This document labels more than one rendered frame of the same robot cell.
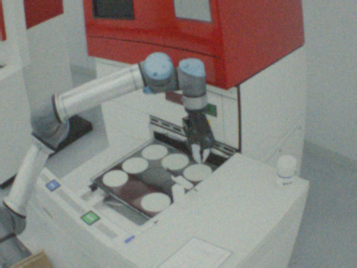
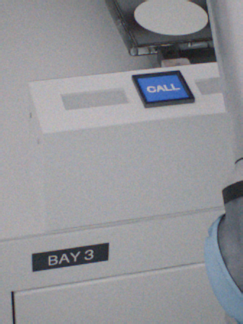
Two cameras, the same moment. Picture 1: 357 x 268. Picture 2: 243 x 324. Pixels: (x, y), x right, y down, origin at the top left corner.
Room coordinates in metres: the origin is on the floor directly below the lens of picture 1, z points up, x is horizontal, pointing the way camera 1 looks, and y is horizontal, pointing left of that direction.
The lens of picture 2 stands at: (0.73, 1.20, 1.50)
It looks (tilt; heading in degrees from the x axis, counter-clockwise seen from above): 39 degrees down; 298
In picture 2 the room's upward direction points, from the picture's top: 3 degrees clockwise
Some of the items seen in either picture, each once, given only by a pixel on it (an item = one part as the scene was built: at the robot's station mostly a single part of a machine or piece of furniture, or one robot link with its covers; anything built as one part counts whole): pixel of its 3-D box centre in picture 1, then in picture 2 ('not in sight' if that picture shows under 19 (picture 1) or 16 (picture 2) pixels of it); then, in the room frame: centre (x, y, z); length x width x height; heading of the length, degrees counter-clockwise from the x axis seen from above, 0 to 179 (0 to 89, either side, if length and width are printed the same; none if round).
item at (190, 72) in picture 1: (191, 76); not in sight; (1.13, -0.06, 1.29); 0.09 x 0.08 x 0.11; 92
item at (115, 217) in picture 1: (109, 218); not in sight; (0.98, 0.28, 0.87); 0.36 x 0.08 x 0.03; 45
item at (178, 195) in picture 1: (182, 188); not in sight; (0.92, 0.01, 1.03); 0.06 x 0.04 x 0.13; 135
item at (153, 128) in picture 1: (190, 148); not in sight; (1.33, -0.04, 0.89); 0.44 x 0.02 x 0.10; 45
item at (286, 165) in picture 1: (285, 172); not in sight; (0.95, -0.34, 1.01); 0.07 x 0.07 x 0.10
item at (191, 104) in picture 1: (194, 99); not in sight; (1.13, -0.06, 1.21); 0.08 x 0.08 x 0.05
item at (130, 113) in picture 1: (156, 107); not in sight; (1.47, 0.08, 1.02); 0.82 x 0.03 x 0.40; 45
